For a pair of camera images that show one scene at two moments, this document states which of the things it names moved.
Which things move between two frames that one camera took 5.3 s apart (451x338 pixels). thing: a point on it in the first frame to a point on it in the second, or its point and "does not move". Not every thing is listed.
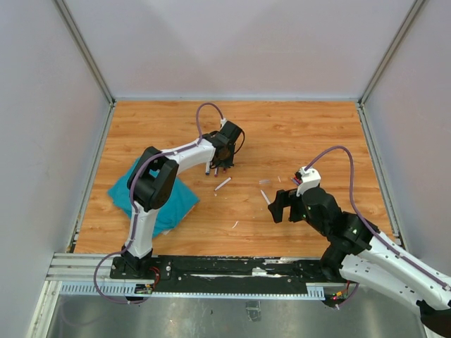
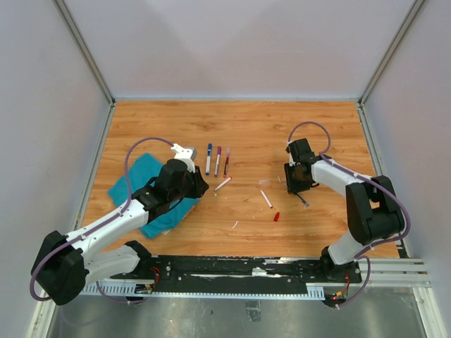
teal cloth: x=184 y=203 does not move
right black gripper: x=285 y=198 to x=292 y=186
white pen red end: x=266 y=198 does not move
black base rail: x=231 y=274 does not move
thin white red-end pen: x=223 y=184 does not move
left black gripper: x=230 y=162 to x=199 y=185
